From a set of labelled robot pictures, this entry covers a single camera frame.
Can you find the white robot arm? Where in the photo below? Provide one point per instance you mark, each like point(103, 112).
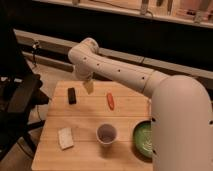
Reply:
point(181, 109)

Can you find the black chair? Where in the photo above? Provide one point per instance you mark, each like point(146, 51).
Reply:
point(20, 92)

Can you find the orange carrot-shaped object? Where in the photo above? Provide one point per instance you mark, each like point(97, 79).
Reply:
point(110, 101)

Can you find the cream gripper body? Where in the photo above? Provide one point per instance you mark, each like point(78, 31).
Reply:
point(89, 86)

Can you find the white sponge block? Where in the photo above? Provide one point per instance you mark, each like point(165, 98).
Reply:
point(65, 138)

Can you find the wooden board table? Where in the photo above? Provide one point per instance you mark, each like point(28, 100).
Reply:
point(83, 118)

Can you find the green bowl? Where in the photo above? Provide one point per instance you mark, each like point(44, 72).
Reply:
point(142, 138)

